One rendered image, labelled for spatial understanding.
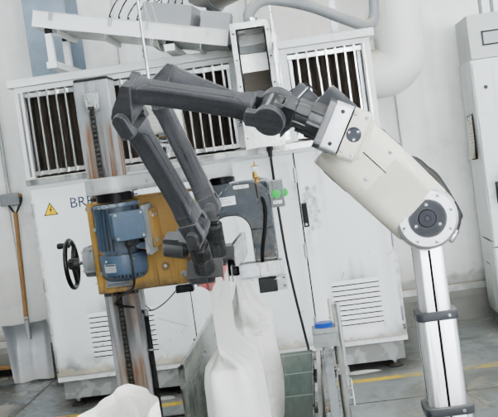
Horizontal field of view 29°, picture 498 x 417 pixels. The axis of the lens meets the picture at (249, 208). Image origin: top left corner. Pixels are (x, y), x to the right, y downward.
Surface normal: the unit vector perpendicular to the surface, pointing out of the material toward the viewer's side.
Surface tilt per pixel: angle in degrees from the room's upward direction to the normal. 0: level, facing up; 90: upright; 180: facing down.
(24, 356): 76
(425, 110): 90
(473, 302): 90
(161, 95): 118
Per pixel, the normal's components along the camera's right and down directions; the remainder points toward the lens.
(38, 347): -0.09, -0.18
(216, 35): -0.06, 0.06
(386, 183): 0.36, 0.42
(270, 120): -0.27, 0.60
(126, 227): 0.37, 0.00
